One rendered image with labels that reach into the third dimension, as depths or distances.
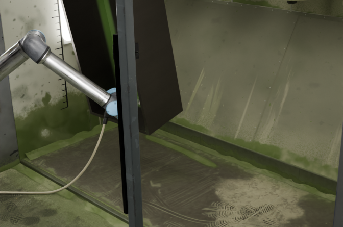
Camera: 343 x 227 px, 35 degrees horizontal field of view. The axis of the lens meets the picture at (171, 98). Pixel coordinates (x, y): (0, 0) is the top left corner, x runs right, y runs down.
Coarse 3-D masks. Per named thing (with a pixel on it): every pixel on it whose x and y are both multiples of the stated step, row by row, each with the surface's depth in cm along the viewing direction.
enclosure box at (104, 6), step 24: (72, 0) 367; (96, 0) 382; (144, 0) 333; (72, 24) 371; (96, 24) 387; (144, 24) 337; (96, 48) 392; (144, 48) 342; (168, 48) 359; (96, 72) 397; (144, 72) 347; (168, 72) 364; (144, 96) 352; (168, 96) 370; (144, 120) 360; (168, 120) 376
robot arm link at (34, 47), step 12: (36, 36) 304; (24, 48) 303; (36, 48) 299; (48, 48) 302; (36, 60) 301; (48, 60) 302; (60, 60) 305; (60, 72) 305; (72, 72) 307; (72, 84) 310; (84, 84) 309; (96, 96) 313; (108, 96) 315; (108, 108) 314
